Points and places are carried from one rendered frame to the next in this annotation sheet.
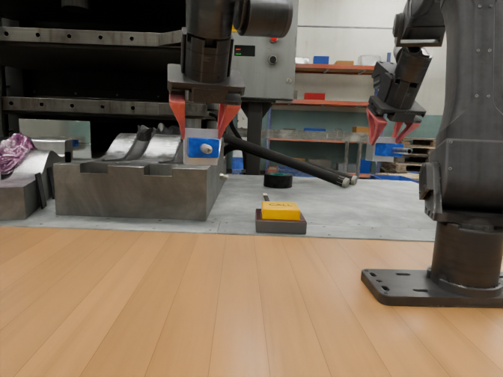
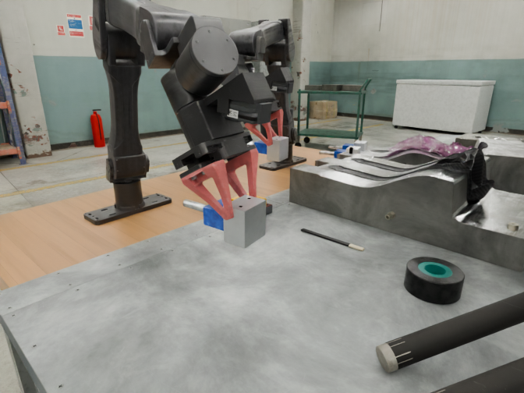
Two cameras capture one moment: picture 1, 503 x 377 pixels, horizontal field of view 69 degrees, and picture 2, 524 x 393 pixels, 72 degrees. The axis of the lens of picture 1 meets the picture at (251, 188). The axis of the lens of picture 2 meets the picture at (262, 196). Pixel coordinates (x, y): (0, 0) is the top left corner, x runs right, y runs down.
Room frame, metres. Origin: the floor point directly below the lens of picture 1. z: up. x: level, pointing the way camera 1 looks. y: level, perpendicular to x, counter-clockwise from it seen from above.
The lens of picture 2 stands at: (1.17, -0.60, 1.12)
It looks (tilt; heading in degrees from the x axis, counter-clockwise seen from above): 19 degrees down; 134
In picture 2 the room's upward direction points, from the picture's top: straight up
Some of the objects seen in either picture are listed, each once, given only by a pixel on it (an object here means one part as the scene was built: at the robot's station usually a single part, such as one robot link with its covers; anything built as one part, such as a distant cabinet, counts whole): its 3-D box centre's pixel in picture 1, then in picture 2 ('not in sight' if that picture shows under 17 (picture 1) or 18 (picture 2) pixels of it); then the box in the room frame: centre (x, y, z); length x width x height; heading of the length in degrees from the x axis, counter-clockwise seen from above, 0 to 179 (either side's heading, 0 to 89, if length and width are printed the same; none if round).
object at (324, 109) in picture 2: not in sight; (323, 109); (-4.01, 6.99, 0.20); 0.63 x 0.44 x 0.40; 87
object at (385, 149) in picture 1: (391, 149); (217, 212); (0.79, -0.30, 0.93); 0.13 x 0.05 x 0.05; 10
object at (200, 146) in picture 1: (203, 147); (261, 146); (0.53, 0.07, 0.93); 0.13 x 0.05 x 0.05; 13
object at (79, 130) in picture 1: (84, 140); not in sight; (1.67, 0.76, 0.87); 0.50 x 0.27 x 0.17; 0
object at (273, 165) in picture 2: not in sight; (284, 153); (0.35, 0.37, 0.84); 0.20 x 0.07 x 0.08; 92
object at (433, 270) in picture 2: (278, 179); (433, 279); (1.03, -0.07, 0.82); 0.08 x 0.08 x 0.04
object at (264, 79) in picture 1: (251, 180); not in sight; (1.57, 0.00, 0.74); 0.31 x 0.22 x 1.47; 90
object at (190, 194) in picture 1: (164, 164); (409, 185); (0.87, 0.21, 0.87); 0.50 x 0.26 x 0.14; 0
